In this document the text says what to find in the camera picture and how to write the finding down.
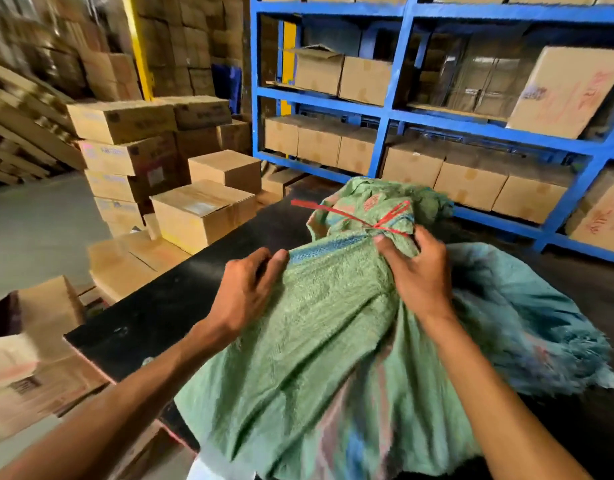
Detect person's right hand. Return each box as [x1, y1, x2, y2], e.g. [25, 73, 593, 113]
[372, 224, 458, 327]

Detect person's left hand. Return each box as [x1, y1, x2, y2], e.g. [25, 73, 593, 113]
[200, 246, 291, 347]

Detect green woven sack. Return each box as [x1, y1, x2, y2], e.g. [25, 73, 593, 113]
[174, 177, 483, 480]

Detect blue woven sack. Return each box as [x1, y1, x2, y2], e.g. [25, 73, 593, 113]
[444, 242, 614, 398]

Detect red plastic tie string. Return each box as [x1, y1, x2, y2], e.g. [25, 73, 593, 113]
[290, 198, 413, 238]

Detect person's right forearm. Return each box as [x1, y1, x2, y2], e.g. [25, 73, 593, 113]
[422, 314, 593, 480]

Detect person's left forearm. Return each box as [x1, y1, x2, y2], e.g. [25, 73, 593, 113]
[0, 329, 227, 480]

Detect pile of brown cardboard boxes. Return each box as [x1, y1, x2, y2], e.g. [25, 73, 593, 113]
[0, 0, 310, 445]

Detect rows of plain taped boxes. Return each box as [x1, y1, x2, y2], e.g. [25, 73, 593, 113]
[264, 44, 576, 225]

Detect blue metal shelf rack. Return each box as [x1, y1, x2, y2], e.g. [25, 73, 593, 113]
[250, 0, 614, 268]

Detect flat cardboard sheet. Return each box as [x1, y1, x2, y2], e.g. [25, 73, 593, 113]
[406, 102, 510, 123]

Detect white paper label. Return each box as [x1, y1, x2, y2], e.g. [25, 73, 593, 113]
[186, 442, 247, 480]

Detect yellow steel column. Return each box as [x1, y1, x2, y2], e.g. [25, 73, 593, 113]
[121, 0, 155, 101]

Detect stack of wooden pallets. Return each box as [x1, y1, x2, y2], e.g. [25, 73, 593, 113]
[0, 57, 87, 188]

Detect yellow vertical post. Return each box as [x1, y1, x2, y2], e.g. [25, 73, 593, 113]
[280, 20, 299, 117]

